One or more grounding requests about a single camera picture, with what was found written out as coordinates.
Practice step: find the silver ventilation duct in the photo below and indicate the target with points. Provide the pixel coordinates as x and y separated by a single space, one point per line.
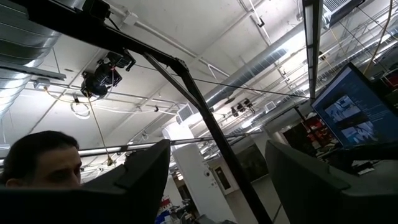
248 70
21 49

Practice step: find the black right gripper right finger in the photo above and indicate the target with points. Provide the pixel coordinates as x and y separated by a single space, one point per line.
311 199

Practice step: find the person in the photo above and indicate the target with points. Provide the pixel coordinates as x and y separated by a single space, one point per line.
40 161

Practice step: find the grey ceiling air unit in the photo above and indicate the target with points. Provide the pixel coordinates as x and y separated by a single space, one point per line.
340 11

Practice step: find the red storage bins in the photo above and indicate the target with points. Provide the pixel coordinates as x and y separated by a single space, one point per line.
317 124

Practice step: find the long ceiling light strip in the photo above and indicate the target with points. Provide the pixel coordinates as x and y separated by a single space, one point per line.
312 46

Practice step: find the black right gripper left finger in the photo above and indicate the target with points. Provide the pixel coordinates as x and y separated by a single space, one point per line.
93 202

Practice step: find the white building pillar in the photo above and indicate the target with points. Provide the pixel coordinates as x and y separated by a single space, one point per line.
199 174

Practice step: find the blue-screen computer monitor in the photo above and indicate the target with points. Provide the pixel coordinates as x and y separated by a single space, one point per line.
357 109

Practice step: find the black overhead camera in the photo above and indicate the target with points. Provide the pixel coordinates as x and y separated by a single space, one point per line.
101 79

